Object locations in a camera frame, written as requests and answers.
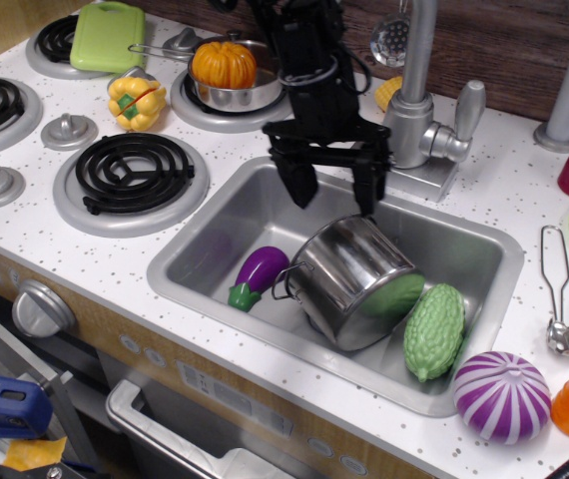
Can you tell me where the orange toy pumpkin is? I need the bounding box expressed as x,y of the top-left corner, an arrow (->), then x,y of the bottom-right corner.
191,41 -> 258,90

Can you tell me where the silver front panel knob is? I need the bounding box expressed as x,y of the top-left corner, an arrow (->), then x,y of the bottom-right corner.
12,279 -> 76,338

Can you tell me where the yellow toy corn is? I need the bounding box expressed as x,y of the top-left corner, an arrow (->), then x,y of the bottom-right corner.
374,76 -> 403,112

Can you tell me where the back right coil burner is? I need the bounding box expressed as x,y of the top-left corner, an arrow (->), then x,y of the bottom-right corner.
170,72 -> 292,134

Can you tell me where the stainless steel sink basin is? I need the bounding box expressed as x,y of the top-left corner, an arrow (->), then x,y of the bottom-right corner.
148,157 -> 524,417

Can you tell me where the stainless steel pot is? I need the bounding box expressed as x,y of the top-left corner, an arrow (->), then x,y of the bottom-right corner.
273,215 -> 425,351

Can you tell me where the front black coil burner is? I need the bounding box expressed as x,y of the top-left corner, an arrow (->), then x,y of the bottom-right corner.
53,133 -> 210,239

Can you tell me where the metal slotted spoon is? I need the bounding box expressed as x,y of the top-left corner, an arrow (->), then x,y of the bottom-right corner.
369,1 -> 410,68

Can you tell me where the purple striped toy onion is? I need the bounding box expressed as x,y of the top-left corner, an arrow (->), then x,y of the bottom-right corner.
453,351 -> 551,445

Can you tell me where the silver oven door handle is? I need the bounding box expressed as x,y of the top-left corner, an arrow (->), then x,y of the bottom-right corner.
106,379 -> 290,479

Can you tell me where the silver stove knob behind pepper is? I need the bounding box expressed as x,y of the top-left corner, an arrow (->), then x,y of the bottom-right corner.
107,66 -> 156,88

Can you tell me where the green toy bitter melon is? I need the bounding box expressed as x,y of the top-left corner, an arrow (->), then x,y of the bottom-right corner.
403,283 -> 465,382

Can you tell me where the purple toy eggplant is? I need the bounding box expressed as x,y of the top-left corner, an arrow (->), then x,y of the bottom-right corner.
228,246 -> 289,312

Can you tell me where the yellow tape piece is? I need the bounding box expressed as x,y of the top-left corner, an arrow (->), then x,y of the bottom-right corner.
3,437 -> 68,471

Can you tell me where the silver stove knob centre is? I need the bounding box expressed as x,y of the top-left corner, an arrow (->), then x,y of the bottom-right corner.
41,113 -> 98,151

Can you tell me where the metal pasta server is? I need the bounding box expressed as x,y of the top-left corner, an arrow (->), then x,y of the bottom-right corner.
540,225 -> 569,357

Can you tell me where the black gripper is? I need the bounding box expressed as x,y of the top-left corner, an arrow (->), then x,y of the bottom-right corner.
263,74 -> 390,216

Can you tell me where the yellow toy bell pepper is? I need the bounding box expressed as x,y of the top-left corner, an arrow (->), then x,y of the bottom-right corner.
108,77 -> 167,132

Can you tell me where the silver stove knob back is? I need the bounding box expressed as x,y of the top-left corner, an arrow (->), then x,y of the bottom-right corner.
162,27 -> 203,61

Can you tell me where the back left coil burner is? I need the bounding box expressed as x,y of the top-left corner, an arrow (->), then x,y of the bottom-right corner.
25,15 -> 108,80

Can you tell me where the silver toy faucet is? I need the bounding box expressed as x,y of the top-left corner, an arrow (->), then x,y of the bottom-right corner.
383,1 -> 486,202

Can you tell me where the small steel saucepan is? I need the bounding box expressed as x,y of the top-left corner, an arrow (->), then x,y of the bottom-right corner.
130,34 -> 284,114

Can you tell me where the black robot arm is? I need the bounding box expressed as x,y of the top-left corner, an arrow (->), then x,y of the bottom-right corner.
250,1 -> 391,217

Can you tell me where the green cutting board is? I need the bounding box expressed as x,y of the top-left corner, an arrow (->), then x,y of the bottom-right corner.
70,1 -> 146,73

